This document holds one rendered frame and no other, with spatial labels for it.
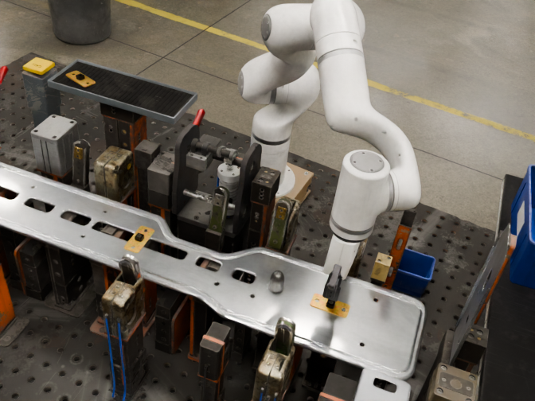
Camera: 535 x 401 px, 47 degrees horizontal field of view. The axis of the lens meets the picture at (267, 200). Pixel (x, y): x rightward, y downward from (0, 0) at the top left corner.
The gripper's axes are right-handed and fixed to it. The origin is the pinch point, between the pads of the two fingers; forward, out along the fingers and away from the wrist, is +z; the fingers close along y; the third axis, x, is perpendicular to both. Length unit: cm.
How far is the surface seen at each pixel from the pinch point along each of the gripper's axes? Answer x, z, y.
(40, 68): -94, -7, -32
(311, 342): -0.8, 8.3, 11.1
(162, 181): -49, 4, -15
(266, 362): -7.0, 3.5, 22.5
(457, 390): 27.8, 1.8, 14.7
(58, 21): -237, 99, -227
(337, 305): 1.5, 7.9, 0.0
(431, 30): -10, 115, -388
